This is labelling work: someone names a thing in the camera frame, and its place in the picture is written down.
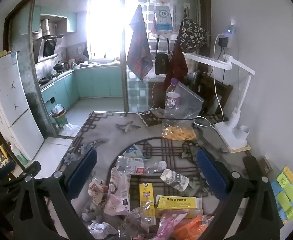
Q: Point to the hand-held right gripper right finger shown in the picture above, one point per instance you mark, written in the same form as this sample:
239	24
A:
211	173

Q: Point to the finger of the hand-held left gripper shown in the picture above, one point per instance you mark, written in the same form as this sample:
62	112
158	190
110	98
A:
6	168

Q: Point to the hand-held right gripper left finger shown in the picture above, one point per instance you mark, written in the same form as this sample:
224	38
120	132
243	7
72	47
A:
82	172

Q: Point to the pink printed paper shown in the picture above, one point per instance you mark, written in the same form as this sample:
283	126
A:
97	192

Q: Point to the silver drink carton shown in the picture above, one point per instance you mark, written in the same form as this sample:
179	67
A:
175	178

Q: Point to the white pink packaging bag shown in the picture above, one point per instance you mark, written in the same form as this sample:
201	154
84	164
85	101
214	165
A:
117	192

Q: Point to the yellow box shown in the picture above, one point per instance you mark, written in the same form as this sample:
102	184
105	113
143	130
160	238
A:
179	203

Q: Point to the crushed clear plastic bottle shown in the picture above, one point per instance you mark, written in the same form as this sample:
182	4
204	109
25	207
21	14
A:
134	166

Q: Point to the blue white wrapper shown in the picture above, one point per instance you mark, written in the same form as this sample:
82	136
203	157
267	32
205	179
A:
134	152

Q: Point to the orange plastic bag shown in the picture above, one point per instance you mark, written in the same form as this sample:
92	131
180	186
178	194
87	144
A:
191	227

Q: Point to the white paper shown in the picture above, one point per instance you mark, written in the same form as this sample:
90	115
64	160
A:
100	228

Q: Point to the pink wrapper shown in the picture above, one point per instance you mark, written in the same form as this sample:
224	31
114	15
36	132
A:
167	223

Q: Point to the yellow drink carton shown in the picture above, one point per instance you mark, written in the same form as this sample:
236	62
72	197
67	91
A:
147	200

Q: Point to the clear plastic wrapper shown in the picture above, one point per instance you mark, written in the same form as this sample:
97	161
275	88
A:
136	225

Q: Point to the green trash bin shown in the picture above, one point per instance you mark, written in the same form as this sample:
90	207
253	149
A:
59	117

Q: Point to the carved wooden chair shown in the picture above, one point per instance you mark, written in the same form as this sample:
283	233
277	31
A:
1	152

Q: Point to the wooden coaster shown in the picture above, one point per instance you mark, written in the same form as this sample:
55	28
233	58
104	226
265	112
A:
245	148

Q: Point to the white desk lamp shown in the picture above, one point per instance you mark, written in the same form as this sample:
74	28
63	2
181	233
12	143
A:
234	135

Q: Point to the clear bag of yellow snacks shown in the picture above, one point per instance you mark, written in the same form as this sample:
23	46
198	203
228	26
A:
179	132

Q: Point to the small wooden box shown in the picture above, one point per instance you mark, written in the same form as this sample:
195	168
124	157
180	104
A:
266	164

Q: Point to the white refrigerator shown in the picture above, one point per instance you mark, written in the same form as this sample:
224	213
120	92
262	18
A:
9	100

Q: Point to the blue yellow block toy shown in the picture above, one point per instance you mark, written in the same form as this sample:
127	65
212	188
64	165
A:
286	195

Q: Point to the dark snack packet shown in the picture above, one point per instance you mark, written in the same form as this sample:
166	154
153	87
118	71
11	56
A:
151	117

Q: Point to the purple-capped plastic bottle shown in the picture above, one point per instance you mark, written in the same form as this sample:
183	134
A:
172	100

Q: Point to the dark wooden chair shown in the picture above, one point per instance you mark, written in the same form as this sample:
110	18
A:
211	85

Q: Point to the teal lower kitchen cabinets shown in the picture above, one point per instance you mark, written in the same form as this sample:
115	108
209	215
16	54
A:
96	81

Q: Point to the teal kitchen cabinets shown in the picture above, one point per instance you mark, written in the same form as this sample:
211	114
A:
71	21
96	81

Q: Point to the glass block partition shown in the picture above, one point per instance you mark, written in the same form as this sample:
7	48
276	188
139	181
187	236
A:
136	95

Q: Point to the black frying pan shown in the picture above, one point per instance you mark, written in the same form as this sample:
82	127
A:
45	80

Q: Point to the black wok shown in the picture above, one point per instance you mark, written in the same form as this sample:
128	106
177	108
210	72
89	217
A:
59	67

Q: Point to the dark red cloth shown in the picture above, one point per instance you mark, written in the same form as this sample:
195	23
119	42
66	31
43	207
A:
177	65

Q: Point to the yellow object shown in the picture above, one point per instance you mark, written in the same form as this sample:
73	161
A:
2	53

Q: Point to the small black handbag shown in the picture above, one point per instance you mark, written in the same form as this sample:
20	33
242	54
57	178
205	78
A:
162	63

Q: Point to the steel range hood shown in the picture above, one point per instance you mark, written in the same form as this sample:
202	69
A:
49	47

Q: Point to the plaid cloth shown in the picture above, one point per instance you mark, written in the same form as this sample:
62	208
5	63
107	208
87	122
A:
139	52

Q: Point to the black white letter-print bag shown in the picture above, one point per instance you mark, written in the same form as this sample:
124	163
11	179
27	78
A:
192	36

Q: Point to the bright window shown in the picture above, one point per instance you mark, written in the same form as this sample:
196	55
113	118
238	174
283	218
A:
104	25

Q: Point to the teal upper kitchen cabinets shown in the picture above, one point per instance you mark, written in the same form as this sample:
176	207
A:
71	21

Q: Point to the blue white striped bag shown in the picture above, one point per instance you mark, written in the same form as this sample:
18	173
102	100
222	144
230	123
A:
163	20

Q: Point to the wall charger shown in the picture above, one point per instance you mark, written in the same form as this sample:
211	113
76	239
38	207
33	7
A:
226	37

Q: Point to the silver exhaust duct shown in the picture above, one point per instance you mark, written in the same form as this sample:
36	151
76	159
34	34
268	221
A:
46	27

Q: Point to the white wall hook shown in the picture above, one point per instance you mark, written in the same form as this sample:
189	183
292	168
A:
187	5

